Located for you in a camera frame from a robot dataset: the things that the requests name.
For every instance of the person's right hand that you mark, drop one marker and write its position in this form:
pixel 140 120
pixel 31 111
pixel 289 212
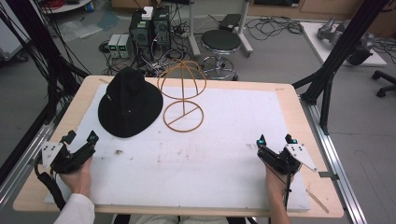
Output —
pixel 275 183

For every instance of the grey metal bracket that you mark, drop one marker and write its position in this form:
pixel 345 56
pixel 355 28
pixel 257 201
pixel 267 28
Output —
pixel 328 175

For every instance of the white platform board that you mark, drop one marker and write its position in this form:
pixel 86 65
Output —
pixel 314 40

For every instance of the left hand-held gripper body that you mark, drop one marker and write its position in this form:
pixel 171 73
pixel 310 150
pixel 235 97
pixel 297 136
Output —
pixel 67 160

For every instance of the clear plastic sheet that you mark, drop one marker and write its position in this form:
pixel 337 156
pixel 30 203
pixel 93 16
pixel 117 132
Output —
pixel 79 29

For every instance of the aluminium rail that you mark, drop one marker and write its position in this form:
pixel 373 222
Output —
pixel 333 149
pixel 25 155

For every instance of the black brimmed hat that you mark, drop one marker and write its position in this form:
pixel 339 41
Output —
pixel 129 105

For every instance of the black flat box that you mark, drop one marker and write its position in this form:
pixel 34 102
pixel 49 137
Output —
pixel 229 21

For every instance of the white box with black top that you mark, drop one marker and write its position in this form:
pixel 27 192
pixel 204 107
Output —
pixel 147 13

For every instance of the person's left hand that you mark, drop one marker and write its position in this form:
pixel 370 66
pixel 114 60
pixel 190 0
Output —
pixel 77 179

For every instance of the thin wooden stick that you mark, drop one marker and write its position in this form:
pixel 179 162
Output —
pixel 317 201

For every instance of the white stand leg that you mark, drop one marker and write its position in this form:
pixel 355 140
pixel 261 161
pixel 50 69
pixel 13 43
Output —
pixel 193 31
pixel 244 31

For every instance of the white foam mat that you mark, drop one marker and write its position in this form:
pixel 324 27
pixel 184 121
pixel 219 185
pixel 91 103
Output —
pixel 202 161

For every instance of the white round table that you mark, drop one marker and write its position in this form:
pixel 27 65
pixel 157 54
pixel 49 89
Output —
pixel 65 5

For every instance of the grey power supply unit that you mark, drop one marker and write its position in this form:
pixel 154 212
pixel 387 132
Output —
pixel 113 46
pixel 125 46

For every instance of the black office chair base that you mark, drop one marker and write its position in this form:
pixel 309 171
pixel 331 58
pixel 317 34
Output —
pixel 384 82

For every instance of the black frame post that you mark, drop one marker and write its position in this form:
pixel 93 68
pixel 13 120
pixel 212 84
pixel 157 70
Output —
pixel 34 40
pixel 342 46

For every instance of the black round stool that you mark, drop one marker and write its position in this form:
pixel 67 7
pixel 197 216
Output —
pixel 220 42

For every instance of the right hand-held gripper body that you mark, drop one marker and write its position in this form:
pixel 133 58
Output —
pixel 285 160

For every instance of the black computer tower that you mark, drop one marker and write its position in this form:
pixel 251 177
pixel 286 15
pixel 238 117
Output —
pixel 162 28
pixel 140 34

